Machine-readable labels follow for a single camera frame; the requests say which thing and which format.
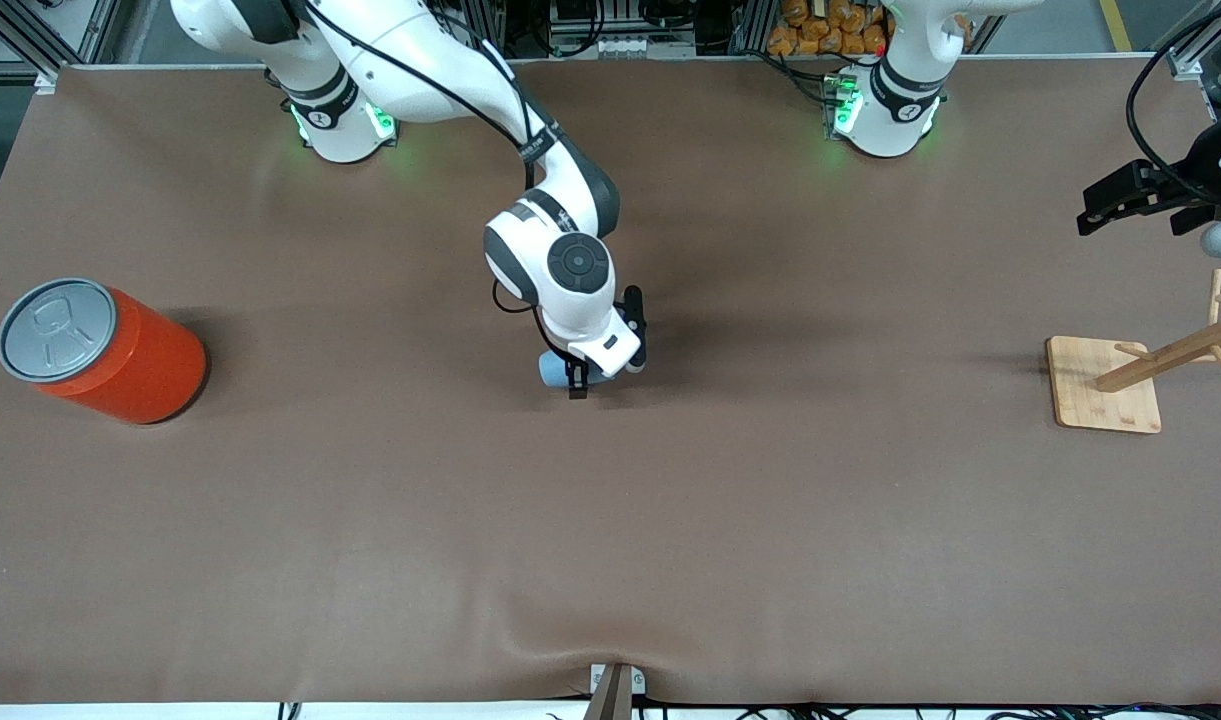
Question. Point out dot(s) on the pile of orange bags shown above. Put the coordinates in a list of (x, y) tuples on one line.
[(820, 30)]

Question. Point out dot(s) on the brown table cover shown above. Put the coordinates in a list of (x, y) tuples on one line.
[(610, 520)]

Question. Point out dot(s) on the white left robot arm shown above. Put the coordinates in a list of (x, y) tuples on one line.
[(895, 110)]

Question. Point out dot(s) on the brown bar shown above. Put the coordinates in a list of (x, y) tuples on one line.
[(610, 700)]

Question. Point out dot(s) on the orange can with grey lid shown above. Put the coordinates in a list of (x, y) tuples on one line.
[(140, 370)]

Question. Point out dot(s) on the white power strip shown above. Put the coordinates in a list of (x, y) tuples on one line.
[(640, 45)]

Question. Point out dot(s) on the grey metal bracket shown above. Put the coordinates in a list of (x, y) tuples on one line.
[(638, 680)]

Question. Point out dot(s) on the wooden cup rack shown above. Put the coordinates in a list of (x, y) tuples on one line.
[(1100, 400)]

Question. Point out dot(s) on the aluminium frame post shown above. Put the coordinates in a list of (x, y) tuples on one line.
[(1195, 45), (30, 35)]

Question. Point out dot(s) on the blue plastic cup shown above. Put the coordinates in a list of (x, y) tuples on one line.
[(552, 370)]

